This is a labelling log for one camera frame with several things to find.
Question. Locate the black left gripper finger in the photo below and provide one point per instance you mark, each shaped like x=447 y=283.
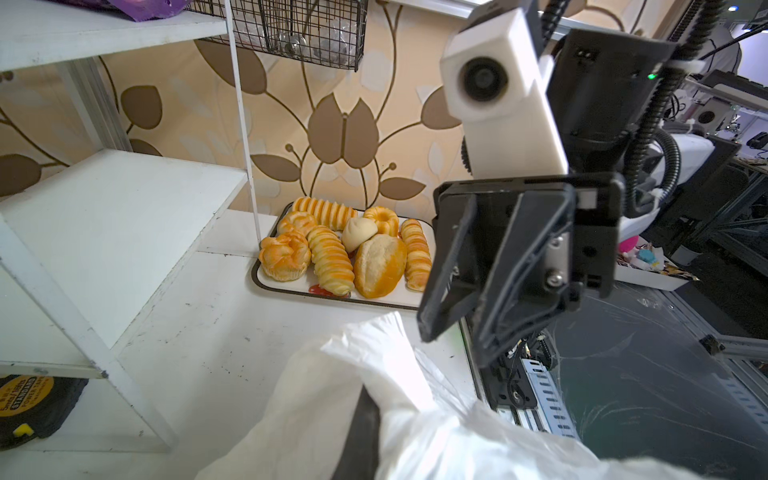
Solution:
x=359 y=458

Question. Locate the purple Fox's candy bag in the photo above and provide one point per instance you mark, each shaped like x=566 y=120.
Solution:
x=137 y=10

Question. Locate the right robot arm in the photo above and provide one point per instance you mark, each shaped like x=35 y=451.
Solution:
x=567 y=158

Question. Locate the white plastic bag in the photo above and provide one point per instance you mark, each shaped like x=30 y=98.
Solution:
x=428 y=430

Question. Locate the right black wire basket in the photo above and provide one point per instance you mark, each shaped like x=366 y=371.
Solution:
x=328 y=33

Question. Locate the white two-tier shelf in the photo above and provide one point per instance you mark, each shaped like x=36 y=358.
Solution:
x=87 y=253

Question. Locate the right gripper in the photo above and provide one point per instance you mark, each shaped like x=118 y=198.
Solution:
x=517 y=251

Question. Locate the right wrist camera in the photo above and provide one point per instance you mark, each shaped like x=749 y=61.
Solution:
x=495 y=78

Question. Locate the black yellow tape measure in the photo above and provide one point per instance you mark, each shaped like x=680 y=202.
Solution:
x=35 y=407

